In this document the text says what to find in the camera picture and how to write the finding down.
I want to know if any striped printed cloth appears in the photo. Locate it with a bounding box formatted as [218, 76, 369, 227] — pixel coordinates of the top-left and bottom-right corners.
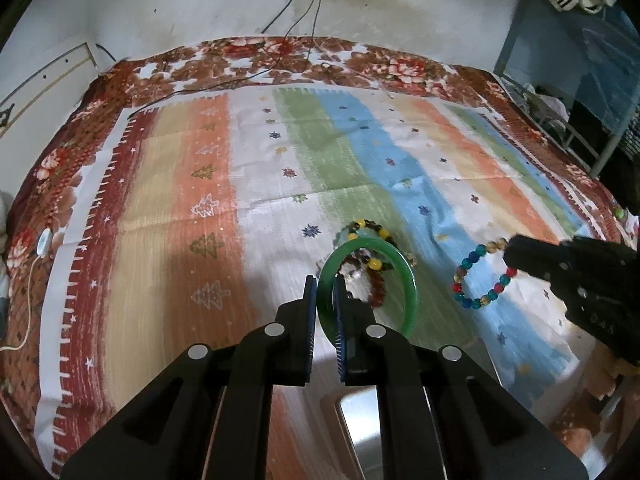
[34, 85, 621, 478]

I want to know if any red floral blanket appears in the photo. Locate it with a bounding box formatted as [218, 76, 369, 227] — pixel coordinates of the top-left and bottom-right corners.
[0, 36, 640, 480]

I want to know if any yellow and black bead bracelet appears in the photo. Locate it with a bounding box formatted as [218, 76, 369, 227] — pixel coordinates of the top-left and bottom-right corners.
[332, 218, 417, 268]

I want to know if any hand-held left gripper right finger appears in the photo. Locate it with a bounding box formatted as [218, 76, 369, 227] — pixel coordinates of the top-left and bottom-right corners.
[332, 275, 591, 480]

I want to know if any green jade bangle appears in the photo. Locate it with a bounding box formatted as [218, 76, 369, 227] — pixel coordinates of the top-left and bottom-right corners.
[317, 238, 418, 341]

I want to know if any blue metal frame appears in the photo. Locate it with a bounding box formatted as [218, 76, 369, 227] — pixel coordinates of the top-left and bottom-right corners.
[492, 0, 640, 181]

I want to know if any dark red bead bracelet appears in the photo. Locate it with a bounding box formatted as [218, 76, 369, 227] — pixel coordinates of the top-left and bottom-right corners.
[340, 255, 389, 309]

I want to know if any multicoloured glass bead bracelet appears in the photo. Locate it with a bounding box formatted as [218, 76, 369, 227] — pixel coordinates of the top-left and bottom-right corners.
[452, 238, 521, 311]

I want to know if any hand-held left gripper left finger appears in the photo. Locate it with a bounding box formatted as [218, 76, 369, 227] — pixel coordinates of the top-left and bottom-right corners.
[60, 275, 319, 480]

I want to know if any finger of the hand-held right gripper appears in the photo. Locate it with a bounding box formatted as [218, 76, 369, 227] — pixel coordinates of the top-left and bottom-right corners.
[502, 234, 568, 281]

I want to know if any white cable with switch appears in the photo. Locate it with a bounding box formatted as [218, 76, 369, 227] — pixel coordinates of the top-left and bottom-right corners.
[0, 228, 54, 353]

